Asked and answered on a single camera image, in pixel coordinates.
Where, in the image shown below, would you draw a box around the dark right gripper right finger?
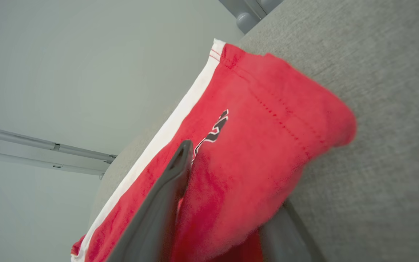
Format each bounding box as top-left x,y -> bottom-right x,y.
260,199 -> 326,262

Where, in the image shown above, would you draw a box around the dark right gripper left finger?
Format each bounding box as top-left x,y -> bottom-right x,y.
106,140 -> 193,262

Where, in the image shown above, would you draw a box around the red shorts with white stripe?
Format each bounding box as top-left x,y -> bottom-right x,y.
71,38 -> 358,262

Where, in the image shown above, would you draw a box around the grey fabric sofa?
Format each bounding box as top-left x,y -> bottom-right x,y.
88,0 -> 419,262

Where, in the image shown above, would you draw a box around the white ceiling track rail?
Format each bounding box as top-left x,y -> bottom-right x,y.
0,124 -> 117,180

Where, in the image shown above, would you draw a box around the grey partition post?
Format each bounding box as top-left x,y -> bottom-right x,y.
219,0 -> 284,34

